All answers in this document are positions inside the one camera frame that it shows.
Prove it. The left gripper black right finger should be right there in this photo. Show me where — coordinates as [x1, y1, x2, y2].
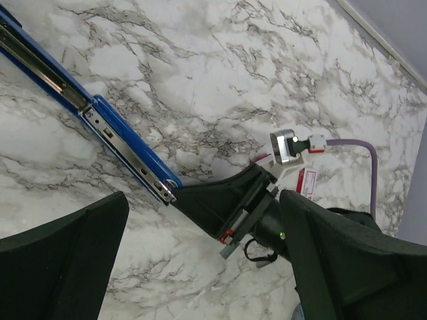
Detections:
[280, 190, 426, 319]

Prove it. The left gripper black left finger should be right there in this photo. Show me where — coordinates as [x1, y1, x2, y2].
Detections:
[1, 191, 129, 319]

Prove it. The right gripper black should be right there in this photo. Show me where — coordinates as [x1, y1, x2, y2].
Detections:
[173, 164, 290, 267]

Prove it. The blue stapler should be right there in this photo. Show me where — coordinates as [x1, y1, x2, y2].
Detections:
[1, 7, 181, 204]

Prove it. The red white staple box sleeve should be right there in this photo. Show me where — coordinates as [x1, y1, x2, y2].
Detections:
[296, 167, 318, 200]

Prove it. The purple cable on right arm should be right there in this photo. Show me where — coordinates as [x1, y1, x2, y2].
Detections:
[325, 138, 380, 217]

